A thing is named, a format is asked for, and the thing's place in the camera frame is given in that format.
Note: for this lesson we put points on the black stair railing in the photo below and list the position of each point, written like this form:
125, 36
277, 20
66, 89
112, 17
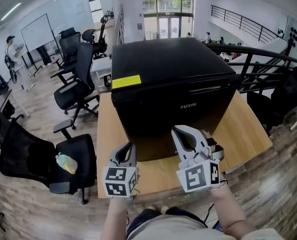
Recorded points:
246, 24

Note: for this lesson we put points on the black mini fridge cabinet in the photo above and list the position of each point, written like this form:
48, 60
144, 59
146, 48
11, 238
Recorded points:
163, 59

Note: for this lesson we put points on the black office chair with headrest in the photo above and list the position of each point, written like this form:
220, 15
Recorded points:
98, 39

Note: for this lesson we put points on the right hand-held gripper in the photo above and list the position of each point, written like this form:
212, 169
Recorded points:
198, 176

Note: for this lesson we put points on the white table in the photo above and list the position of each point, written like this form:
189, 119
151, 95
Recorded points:
101, 66

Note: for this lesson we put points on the curved black railing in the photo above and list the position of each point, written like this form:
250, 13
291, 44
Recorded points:
263, 52

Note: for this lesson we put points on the black mesh office chair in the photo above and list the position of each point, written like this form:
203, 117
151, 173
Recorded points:
33, 159
68, 46
76, 89

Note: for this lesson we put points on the dark desk with white legs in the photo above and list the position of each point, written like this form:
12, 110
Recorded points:
1, 101

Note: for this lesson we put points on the person's right hand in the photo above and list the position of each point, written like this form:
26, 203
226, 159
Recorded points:
213, 144

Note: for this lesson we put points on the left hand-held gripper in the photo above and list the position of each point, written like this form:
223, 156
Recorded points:
116, 181

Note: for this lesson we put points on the yellow sticker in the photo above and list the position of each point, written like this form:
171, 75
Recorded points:
126, 81

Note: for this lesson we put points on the ceiling light strip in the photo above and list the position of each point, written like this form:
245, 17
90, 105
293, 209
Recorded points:
11, 11

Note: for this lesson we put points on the person's left forearm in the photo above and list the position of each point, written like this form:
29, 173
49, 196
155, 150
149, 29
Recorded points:
116, 219

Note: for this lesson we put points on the glass entrance doors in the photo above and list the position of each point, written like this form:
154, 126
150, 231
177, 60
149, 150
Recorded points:
168, 16

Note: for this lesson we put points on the person's beige shirt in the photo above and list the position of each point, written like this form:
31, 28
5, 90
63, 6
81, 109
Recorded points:
178, 227

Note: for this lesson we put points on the person's dark shorts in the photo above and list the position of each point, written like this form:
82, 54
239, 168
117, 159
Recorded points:
181, 212

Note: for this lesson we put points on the yellow and blue bottle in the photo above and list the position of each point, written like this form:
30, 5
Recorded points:
67, 163

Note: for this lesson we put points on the person's right forearm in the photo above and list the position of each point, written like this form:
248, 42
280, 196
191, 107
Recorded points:
228, 209

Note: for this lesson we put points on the rolling whiteboard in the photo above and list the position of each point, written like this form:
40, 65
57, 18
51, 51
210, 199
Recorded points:
37, 32

